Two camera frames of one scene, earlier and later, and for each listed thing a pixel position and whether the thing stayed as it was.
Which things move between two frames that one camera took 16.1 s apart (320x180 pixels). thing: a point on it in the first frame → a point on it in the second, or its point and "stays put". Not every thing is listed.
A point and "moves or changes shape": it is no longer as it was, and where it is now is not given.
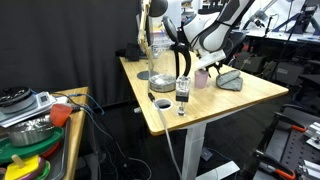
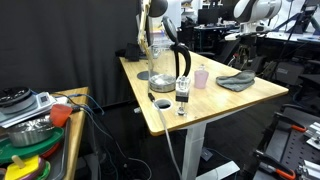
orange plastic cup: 59,113 stays put
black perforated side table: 290,147 stays put
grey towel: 230,80 moves or changes shape
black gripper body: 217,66 → 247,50
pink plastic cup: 200,79 stays put
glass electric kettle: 163,50 stays put
